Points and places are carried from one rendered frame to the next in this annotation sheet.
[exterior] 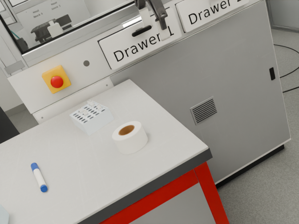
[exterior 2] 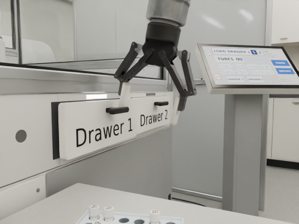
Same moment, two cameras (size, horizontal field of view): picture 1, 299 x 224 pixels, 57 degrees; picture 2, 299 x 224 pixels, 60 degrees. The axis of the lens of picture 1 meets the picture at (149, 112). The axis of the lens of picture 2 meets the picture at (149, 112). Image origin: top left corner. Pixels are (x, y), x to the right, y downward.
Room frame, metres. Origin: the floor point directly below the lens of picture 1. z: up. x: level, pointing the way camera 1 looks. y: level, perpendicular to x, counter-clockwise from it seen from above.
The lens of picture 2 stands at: (0.58, 0.37, 0.95)
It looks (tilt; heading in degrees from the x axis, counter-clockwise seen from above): 5 degrees down; 304
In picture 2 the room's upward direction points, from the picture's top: straight up
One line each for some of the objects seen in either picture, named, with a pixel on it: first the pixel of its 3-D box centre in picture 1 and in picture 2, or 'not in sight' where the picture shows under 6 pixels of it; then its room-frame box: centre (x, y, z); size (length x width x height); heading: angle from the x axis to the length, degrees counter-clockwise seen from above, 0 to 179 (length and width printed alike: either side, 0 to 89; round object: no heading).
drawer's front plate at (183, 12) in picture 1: (213, 3); (153, 112); (1.07, -0.39, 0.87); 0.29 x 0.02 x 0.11; 99
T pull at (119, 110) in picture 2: (140, 30); (115, 110); (0.98, -0.09, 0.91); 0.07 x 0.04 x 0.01; 99
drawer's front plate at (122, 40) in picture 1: (141, 38); (105, 123); (1.01, -0.08, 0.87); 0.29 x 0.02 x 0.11; 99
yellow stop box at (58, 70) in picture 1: (56, 79); not in sight; (0.95, 0.24, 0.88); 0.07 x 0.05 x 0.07; 99
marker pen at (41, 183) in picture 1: (38, 176); not in sight; (0.57, 0.30, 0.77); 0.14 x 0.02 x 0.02; 22
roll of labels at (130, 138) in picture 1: (130, 137); not in sight; (0.54, 0.06, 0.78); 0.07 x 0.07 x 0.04
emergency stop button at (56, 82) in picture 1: (57, 81); not in sight; (0.92, 0.24, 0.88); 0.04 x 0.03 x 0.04; 99
